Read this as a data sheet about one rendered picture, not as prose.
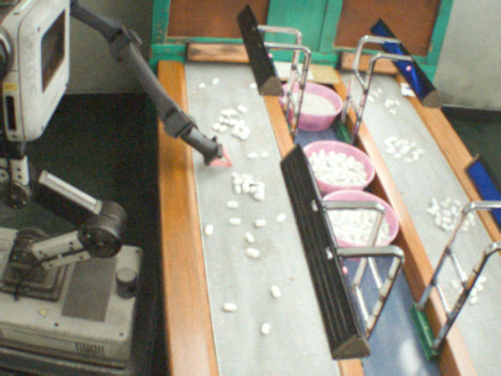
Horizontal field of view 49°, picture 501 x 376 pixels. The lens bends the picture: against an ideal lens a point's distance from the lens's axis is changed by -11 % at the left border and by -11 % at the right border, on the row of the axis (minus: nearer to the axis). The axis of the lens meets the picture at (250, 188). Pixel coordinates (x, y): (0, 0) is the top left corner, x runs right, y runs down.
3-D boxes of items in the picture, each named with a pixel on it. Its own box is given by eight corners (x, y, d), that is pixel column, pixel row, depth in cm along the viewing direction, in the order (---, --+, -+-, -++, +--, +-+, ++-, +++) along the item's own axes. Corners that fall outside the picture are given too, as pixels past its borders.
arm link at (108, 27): (102, 35, 208) (123, 17, 207) (119, 60, 205) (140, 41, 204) (35, -1, 166) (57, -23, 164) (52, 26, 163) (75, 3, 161)
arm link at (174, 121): (105, 47, 201) (128, 27, 199) (113, 52, 207) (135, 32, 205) (165, 137, 189) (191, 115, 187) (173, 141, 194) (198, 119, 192)
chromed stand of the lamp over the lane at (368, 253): (291, 377, 149) (331, 257, 122) (279, 320, 165) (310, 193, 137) (360, 371, 153) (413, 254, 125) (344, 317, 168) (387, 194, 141)
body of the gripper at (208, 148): (219, 137, 203) (203, 125, 199) (222, 156, 195) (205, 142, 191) (206, 149, 205) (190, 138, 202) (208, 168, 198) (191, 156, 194)
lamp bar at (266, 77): (258, 96, 185) (261, 75, 181) (235, 19, 233) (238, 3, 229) (284, 98, 187) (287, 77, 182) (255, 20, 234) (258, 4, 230)
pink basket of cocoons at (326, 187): (322, 217, 202) (328, 194, 196) (281, 170, 219) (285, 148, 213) (382, 198, 214) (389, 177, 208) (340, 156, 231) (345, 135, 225)
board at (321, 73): (265, 79, 253) (265, 77, 252) (259, 63, 264) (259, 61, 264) (339, 84, 259) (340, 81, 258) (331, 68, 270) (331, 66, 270)
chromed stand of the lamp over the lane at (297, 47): (243, 154, 224) (259, 45, 196) (237, 124, 239) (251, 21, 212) (294, 156, 227) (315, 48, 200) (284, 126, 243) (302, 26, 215)
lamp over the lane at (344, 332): (331, 362, 111) (340, 339, 106) (278, 165, 158) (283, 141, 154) (369, 358, 112) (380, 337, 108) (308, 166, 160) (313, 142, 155)
